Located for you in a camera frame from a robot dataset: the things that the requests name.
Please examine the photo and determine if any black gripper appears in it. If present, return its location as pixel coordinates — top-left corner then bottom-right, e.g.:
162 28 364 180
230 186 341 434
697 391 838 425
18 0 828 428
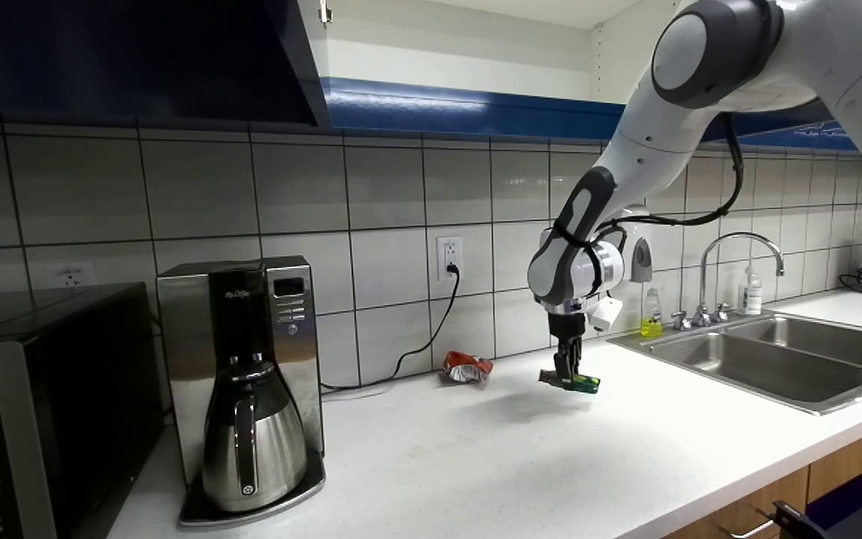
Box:
546 310 591 385

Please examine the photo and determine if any red snack packet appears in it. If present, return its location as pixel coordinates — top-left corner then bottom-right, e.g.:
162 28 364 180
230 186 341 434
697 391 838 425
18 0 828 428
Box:
437 349 497 388

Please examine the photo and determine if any blue cabinet white interior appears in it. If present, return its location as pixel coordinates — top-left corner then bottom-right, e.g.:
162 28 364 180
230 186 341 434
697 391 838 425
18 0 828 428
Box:
293 0 694 142

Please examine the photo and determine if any wooden base cabinet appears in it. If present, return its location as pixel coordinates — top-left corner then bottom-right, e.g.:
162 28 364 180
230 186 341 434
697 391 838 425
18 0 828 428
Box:
664 416 862 539

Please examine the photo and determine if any yellow dish soap bottle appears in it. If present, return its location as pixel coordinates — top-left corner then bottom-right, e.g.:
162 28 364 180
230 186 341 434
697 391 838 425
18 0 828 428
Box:
634 284 669 341

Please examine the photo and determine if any chrome sink faucet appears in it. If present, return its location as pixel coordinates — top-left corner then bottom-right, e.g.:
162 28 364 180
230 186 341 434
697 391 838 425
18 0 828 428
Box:
672 231 789 332

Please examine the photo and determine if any small white bottle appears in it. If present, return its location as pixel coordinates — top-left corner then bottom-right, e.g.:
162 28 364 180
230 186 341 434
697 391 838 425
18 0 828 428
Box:
742 264 766 317

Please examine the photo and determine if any stainless steel sink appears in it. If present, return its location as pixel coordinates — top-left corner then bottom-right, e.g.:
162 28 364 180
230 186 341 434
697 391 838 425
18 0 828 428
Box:
611 310 862 416

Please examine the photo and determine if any black object below counter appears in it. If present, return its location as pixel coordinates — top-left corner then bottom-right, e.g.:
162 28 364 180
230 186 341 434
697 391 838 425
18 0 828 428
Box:
769 488 862 539

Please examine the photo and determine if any black steel coffee maker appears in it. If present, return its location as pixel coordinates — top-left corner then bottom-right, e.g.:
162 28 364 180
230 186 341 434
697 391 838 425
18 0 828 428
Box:
157 253 331 530

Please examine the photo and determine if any steel coffee carafe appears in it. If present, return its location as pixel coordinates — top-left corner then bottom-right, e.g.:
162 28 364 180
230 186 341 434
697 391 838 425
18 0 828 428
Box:
197 359 313 517

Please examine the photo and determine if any black microwave oven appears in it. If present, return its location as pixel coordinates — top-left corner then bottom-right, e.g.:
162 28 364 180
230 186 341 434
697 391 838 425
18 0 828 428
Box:
0 280 168 539

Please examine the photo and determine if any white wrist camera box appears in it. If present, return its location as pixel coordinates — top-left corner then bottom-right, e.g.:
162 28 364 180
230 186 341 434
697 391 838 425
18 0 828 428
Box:
591 292 627 332

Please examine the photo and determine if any white wall soap dispenser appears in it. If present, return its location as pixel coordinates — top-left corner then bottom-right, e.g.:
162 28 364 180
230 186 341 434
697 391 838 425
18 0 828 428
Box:
621 232 657 284

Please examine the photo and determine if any black power cord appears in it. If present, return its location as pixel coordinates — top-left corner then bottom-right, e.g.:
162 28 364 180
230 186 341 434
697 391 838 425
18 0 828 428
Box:
319 264 464 394

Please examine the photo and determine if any white wall power outlet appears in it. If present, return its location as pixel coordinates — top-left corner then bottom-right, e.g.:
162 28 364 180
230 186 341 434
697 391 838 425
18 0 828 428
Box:
435 232 468 284
54 259 90 292

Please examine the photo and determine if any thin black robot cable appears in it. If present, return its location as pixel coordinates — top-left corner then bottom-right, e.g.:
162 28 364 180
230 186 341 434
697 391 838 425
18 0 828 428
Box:
591 114 750 264

